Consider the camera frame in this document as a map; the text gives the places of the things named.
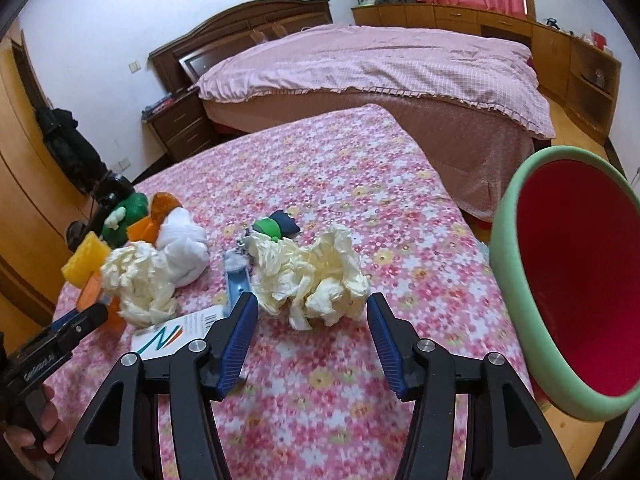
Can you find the black device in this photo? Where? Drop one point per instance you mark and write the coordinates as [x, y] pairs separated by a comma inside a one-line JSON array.
[[112, 190]]

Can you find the orange plastic piece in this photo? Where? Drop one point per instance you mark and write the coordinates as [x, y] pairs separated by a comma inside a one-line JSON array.
[[92, 291]]

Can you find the small ornament on shelf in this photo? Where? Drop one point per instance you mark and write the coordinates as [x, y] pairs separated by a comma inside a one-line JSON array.
[[600, 76]]

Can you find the orange block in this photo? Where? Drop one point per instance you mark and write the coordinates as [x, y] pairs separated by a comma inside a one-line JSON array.
[[142, 230]]

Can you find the books on nightstand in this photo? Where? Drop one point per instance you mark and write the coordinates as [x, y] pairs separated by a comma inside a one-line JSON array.
[[157, 104]]

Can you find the white plastic bag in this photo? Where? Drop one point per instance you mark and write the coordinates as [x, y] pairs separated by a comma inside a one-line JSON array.
[[182, 245]]

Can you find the dark wooden headboard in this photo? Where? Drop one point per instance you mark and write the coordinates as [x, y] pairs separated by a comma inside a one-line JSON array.
[[225, 30]]

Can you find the small black item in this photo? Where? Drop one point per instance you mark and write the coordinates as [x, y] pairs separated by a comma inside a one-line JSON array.
[[552, 22]]

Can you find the small cream tissue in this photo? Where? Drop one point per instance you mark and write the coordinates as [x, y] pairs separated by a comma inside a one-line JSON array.
[[135, 280]]

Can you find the wooden wardrobe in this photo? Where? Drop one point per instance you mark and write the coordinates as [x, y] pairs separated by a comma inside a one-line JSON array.
[[30, 185]]

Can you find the red box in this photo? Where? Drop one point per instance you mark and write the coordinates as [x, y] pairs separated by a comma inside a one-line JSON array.
[[598, 40]]

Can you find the pink checked quilt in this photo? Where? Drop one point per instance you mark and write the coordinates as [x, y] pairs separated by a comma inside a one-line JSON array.
[[375, 60]]

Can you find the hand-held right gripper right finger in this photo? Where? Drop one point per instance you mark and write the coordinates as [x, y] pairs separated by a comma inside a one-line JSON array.
[[387, 345]]

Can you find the green plush toy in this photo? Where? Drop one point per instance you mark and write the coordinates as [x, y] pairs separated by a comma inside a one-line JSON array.
[[132, 210]]

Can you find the bed with brown skirt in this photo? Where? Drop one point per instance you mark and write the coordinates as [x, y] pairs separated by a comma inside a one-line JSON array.
[[425, 130]]

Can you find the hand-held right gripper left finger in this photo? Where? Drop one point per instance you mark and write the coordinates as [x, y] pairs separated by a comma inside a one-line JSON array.
[[237, 345]]

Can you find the person's left hand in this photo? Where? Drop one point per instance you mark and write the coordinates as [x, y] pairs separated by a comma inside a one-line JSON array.
[[50, 422]]

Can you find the wall socket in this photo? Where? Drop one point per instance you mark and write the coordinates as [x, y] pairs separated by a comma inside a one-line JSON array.
[[124, 163]]

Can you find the long wooden cabinet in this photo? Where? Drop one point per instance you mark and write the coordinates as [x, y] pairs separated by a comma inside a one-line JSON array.
[[550, 50]]

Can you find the large cream tissue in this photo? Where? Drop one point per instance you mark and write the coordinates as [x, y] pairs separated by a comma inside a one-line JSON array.
[[320, 275]]

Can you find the pink floral tablecloth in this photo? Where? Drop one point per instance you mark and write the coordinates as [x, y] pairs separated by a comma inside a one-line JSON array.
[[325, 170]]

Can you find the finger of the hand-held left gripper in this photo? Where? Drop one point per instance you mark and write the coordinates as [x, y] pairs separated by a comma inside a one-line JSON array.
[[80, 327], [67, 318]]

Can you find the red bucket with green rim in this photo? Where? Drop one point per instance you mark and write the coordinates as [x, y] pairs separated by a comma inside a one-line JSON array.
[[565, 260]]

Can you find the yellow knitted sponge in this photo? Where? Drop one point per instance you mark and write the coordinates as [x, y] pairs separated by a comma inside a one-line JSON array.
[[85, 260]]

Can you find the dark wooden nightstand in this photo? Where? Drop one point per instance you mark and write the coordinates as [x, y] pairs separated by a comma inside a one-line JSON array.
[[185, 125]]

